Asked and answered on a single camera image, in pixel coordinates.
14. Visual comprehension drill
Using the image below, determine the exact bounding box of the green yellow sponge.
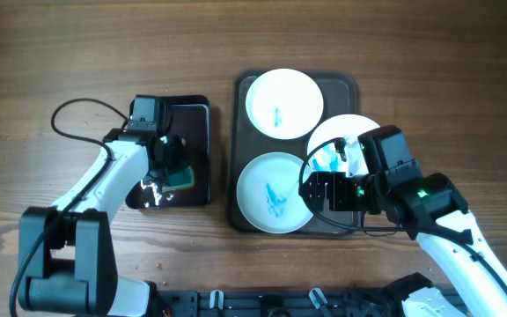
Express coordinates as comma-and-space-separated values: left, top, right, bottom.
162, 166, 195, 192

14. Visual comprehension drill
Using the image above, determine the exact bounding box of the white plate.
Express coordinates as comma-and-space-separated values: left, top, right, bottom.
306, 114, 379, 176
246, 69, 324, 140
236, 152, 312, 234

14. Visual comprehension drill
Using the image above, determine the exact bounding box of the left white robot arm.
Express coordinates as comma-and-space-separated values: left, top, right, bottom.
9, 129, 188, 316

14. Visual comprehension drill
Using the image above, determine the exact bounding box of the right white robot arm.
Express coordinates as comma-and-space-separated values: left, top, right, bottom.
299, 171, 507, 316

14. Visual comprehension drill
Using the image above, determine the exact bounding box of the small black water tray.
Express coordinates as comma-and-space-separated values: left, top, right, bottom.
124, 95, 210, 210

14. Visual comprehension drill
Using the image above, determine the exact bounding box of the right black cable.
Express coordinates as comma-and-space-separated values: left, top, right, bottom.
298, 137, 507, 317

